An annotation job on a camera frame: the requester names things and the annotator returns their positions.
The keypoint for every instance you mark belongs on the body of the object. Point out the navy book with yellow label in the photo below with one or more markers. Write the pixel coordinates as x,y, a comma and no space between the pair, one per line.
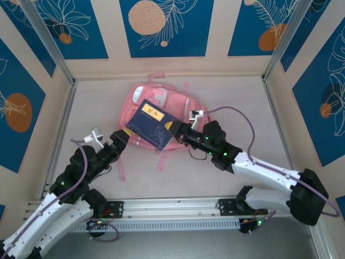
151,124

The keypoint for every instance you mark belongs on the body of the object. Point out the pink student backpack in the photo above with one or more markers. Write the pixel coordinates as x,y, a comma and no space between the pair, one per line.
175,105

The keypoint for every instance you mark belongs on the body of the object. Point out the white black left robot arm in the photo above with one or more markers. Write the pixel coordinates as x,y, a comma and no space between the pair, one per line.
54,218

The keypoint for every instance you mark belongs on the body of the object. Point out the small circuit board with LED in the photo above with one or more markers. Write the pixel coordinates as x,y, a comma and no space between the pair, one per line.
97,224
252,225

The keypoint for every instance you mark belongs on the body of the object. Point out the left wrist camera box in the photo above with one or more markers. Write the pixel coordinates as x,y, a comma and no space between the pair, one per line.
97,134

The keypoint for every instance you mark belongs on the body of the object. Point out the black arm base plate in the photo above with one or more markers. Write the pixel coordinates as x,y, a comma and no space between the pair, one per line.
116,209
226,207

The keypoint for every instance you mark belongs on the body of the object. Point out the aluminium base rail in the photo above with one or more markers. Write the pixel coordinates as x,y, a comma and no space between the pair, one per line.
172,206

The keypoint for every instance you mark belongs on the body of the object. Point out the aluminium frame post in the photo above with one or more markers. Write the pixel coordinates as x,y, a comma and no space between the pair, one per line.
284,40
48,40

